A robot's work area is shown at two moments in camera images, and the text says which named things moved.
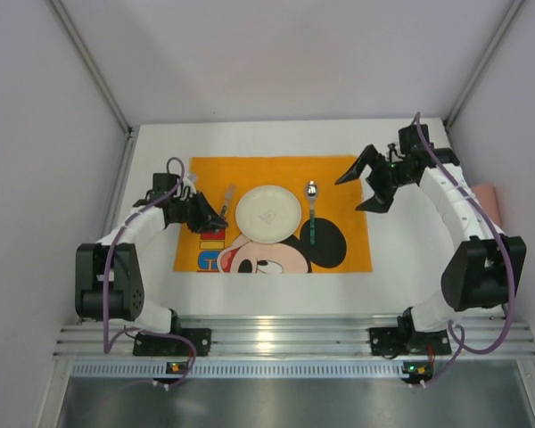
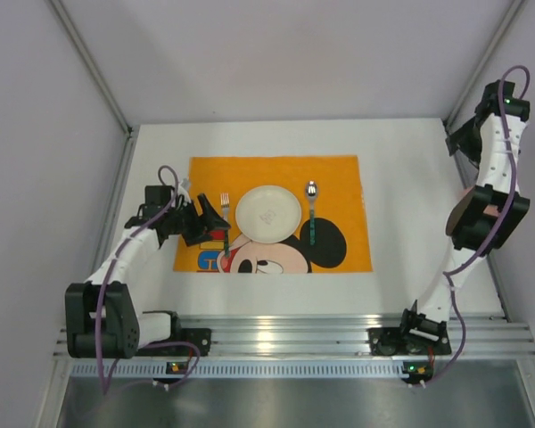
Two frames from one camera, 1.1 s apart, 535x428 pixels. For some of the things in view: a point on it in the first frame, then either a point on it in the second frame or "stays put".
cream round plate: (268, 214) stays put
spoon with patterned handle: (312, 190) stays put
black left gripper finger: (203, 226) -> (196, 237)
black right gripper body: (381, 177) -> (460, 140)
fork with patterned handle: (229, 195) -> (225, 201)
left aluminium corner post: (129, 130) stays put
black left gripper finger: (216, 217) stays put
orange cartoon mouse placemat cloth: (332, 236) stays put
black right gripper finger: (367, 157) -> (456, 139)
